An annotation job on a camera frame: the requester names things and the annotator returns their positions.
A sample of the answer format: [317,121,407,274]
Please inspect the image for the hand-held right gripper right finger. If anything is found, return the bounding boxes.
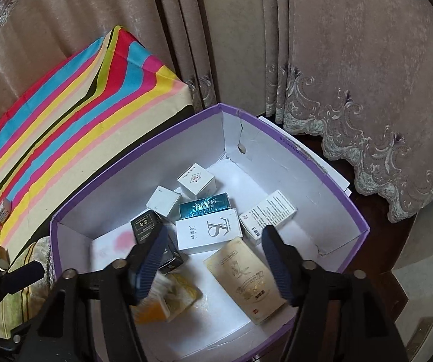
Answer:
[261,225,409,362]

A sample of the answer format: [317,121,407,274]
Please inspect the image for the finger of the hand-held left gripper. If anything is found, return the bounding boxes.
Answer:
[0,261,46,298]

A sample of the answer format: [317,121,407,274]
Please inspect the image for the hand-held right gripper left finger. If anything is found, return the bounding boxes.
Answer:
[21,225,169,362]

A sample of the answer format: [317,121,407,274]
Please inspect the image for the beige box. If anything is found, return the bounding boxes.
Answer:
[203,236,296,325]

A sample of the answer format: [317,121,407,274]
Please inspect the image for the yellow orange packet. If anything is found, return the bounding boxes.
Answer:
[131,273,203,325]

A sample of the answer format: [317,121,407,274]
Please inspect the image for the black box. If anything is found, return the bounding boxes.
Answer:
[130,211,184,275]

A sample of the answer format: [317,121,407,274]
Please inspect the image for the white box with fine text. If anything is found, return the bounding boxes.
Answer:
[238,190,299,246]

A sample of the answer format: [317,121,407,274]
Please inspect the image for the small plain white box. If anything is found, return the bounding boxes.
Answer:
[146,186,182,218]

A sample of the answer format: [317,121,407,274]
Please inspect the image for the white box with large letters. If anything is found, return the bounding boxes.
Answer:
[175,208,244,255]

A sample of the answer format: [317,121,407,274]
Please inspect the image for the teal box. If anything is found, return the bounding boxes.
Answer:
[179,192,230,220]

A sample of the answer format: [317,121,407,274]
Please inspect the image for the white cube box diamond logo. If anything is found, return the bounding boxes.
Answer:
[177,163,217,198]

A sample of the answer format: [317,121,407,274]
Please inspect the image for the purple cardboard box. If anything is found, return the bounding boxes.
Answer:
[49,103,370,362]

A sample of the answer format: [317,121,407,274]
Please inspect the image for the beige striped cushion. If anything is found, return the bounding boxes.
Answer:
[0,236,57,342]

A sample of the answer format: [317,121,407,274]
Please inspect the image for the colourful striped cloth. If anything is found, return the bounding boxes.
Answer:
[0,26,194,278]

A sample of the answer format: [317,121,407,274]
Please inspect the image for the beige embroidered curtain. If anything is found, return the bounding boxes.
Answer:
[0,0,433,224]

